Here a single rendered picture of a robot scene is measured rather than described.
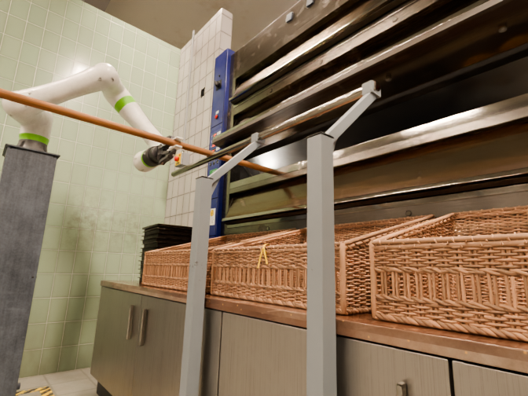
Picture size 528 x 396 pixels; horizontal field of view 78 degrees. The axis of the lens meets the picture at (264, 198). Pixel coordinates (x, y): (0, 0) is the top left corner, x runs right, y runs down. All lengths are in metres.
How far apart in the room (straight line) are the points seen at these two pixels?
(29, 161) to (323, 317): 1.61
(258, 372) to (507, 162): 0.88
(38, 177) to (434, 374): 1.76
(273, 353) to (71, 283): 1.91
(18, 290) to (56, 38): 1.79
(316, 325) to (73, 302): 2.09
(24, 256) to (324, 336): 1.51
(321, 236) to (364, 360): 0.23
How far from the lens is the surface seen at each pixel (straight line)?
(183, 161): 2.51
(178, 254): 1.35
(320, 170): 0.67
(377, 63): 1.30
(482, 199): 1.16
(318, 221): 0.65
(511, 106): 1.21
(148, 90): 3.00
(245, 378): 0.93
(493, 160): 1.17
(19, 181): 1.90
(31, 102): 1.35
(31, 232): 1.88
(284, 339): 0.80
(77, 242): 2.56
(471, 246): 0.63
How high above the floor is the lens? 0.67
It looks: 12 degrees up
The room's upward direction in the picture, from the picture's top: 2 degrees clockwise
